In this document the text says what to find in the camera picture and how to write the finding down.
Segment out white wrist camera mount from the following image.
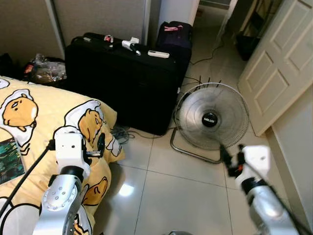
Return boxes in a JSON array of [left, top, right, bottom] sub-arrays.
[[54, 131, 91, 169], [242, 145, 272, 182]]

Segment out black bag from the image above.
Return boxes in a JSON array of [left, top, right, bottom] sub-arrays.
[[0, 53, 20, 79]]

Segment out white remote control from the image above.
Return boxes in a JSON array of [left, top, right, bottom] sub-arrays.
[[148, 49, 170, 59]]

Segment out yellow cartoon print blanket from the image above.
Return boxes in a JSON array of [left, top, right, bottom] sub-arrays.
[[0, 76, 125, 235]]

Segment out silver floor fan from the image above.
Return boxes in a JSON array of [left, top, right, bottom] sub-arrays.
[[170, 78, 250, 165]]

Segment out black floor cable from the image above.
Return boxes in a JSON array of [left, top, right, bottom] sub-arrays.
[[190, 42, 225, 67]]

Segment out white panelled door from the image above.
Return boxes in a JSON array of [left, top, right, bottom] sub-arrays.
[[237, 0, 313, 137]]

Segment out small dark purple suitcase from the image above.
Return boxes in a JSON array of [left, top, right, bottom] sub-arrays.
[[156, 21, 192, 74]]

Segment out grey power strip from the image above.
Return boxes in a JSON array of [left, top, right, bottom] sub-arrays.
[[112, 126, 130, 145]]

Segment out white handheld device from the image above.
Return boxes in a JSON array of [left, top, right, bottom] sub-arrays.
[[121, 37, 142, 55]]

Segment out black hallway bin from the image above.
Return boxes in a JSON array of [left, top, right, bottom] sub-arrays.
[[236, 33, 261, 62]]

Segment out dark green red book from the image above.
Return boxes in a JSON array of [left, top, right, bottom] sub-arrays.
[[0, 137, 26, 186]]

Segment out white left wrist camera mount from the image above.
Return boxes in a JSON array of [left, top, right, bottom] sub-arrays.
[[54, 131, 91, 169]]

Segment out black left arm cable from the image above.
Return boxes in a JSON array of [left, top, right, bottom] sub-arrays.
[[0, 140, 54, 218]]

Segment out large black suitcase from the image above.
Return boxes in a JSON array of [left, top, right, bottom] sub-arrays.
[[65, 32, 184, 136]]

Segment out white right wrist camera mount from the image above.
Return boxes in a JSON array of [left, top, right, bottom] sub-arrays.
[[242, 145, 272, 182]]

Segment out clear plastic bag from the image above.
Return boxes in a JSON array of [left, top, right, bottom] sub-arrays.
[[22, 54, 67, 84]]

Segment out grey sliding wardrobe door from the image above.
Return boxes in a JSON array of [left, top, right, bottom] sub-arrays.
[[51, 0, 152, 47]]

